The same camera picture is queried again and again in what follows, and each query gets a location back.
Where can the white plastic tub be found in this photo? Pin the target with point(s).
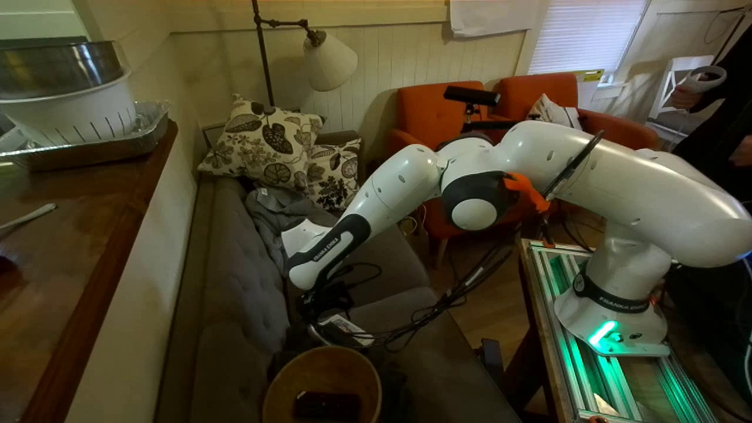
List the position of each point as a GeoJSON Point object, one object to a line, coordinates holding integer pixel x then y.
{"type": "Point", "coordinates": [71, 106]}

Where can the black remote control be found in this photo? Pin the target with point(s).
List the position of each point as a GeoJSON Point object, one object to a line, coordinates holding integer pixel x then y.
{"type": "Point", "coordinates": [339, 335]}

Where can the striped white cushion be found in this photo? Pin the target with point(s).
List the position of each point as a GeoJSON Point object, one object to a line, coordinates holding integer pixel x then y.
{"type": "Point", "coordinates": [557, 112]}

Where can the flat black object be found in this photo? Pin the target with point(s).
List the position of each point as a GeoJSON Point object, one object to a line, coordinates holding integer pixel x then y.
{"type": "Point", "coordinates": [326, 404]}

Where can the small black floor object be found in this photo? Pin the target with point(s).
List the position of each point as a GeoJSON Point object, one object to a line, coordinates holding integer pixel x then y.
{"type": "Point", "coordinates": [488, 357]}

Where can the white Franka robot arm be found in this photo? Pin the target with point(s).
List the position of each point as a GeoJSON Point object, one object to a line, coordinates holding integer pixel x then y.
{"type": "Point", "coordinates": [641, 195]}

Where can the grey brown sofa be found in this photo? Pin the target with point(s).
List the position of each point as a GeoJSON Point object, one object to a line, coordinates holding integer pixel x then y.
{"type": "Point", "coordinates": [236, 313]}

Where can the floor lamp with white shade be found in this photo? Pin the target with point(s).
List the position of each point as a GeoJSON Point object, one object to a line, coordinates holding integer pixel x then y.
{"type": "Point", "coordinates": [330, 61]}

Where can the white wooden chair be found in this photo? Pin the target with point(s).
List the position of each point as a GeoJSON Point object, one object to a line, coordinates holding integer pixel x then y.
{"type": "Point", "coordinates": [672, 78]}

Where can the wooden bowl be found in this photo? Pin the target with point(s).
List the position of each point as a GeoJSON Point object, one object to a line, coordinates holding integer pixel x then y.
{"type": "Point", "coordinates": [330, 368]}

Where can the white hanging towel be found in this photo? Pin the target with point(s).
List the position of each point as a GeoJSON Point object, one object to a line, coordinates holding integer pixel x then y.
{"type": "Point", "coordinates": [493, 14]}

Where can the small leaf patterned pillow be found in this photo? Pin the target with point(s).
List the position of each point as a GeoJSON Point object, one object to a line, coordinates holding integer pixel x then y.
{"type": "Point", "coordinates": [332, 177]}

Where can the large leaf patterned pillow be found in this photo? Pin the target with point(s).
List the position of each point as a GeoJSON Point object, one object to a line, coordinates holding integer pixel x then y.
{"type": "Point", "coordinates": [262, 141]}

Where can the metal dish tray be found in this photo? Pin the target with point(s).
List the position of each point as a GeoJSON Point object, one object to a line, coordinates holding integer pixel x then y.
{"type": "Point", "coordinates": [117, 137]}

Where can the black camera on boom stand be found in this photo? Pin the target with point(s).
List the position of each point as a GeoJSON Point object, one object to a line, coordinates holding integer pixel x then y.
{"type": "Point", "coordinates": [470, 95]}

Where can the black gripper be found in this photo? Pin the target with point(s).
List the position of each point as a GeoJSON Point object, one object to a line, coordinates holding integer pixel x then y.
{"type": "Point", "coordinates": [324, 294]}

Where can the silver utensil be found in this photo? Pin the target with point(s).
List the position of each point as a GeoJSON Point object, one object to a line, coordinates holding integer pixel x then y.
{"type": "Point", "coordinates": [30, 215]}

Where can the aluminium frame robot table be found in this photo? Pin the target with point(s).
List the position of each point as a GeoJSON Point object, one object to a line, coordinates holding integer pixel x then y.
{"type": "Point", "coordinates": [595, 384]}

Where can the wooden counter ledge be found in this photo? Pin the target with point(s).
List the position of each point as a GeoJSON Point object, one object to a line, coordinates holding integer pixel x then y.
{"type": "Point", "coordinates": [61, 259]}

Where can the white window blind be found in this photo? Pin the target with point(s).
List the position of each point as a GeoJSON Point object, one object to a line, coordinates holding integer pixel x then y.
{"type": "Point", "coordinates": [588, 37]}

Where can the grey folded blanket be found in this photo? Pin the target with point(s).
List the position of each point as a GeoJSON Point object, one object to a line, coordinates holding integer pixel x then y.
{"type": "Point", "coordinates": [271, 213]}

